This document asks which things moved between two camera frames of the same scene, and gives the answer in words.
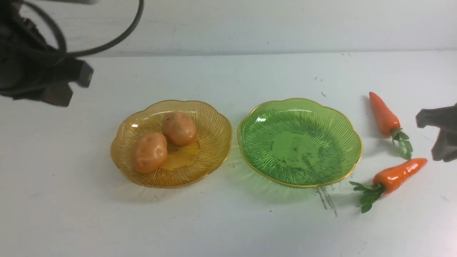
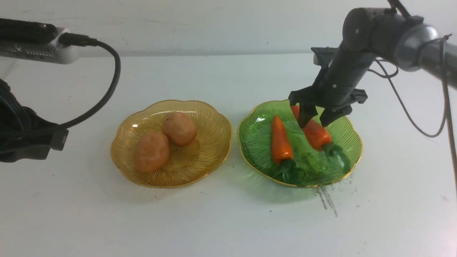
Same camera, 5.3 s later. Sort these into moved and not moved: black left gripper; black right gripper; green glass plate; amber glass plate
Moved: black right gripper; black left gripper
Not moved: green glass plate; amber glass plate
